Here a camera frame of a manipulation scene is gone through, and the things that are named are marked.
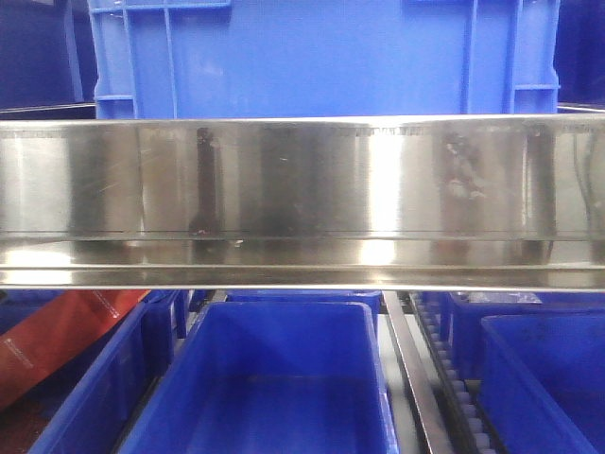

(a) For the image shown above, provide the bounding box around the blue bin lower centre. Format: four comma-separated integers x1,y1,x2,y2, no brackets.
120,302,399,453

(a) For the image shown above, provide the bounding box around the blue bin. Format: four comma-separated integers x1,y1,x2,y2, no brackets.
1,290,189,453
120,302,399,453
479,314,604,453

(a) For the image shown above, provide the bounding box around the large blue crate upper shelf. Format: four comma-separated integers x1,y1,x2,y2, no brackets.
89,1,560,119

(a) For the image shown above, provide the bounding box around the blue bin lower left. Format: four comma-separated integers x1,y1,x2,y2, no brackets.
1,290,189,453

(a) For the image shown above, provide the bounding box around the blue bin lower right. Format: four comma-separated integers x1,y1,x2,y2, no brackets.
479,314,604,453

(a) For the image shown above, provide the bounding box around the white roller track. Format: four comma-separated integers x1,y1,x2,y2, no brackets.
409,291,504,453

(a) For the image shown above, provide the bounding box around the red plastic bag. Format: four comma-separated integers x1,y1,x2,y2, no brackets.
1,289,149,409

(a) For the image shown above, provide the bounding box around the dark blue crate upper left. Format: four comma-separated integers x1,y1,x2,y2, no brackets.
1,1,97,110

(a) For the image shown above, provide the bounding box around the stainless steel shelf rail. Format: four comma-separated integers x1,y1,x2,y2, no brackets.
1,114,604,291

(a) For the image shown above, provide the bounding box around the steel divider rail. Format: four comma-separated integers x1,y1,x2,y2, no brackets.
384,290,455,453

